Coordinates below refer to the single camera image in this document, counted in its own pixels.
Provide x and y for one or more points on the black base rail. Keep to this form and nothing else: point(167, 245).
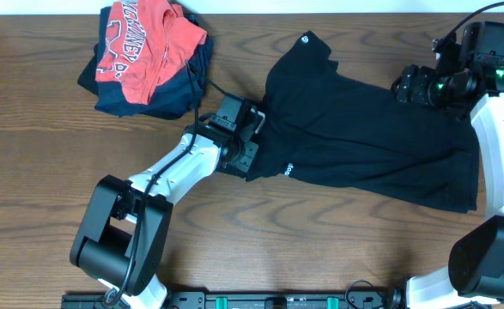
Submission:
point(355, 299)

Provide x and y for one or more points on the navy folded shirt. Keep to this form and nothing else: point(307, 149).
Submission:
point(169, 101)

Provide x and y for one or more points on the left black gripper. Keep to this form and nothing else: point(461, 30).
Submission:
point(245, 165)

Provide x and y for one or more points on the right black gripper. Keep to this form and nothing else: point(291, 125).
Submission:
point(414, 81)

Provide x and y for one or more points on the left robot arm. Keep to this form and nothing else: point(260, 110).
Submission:
point(122, 235)

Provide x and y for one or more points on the black polo shirt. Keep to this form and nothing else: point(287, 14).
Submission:
point(326, 129)

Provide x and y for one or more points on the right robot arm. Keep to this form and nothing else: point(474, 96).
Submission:
point(468, 81)

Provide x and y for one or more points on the red printed folded t-shirt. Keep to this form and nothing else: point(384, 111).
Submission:
point(147, 43)

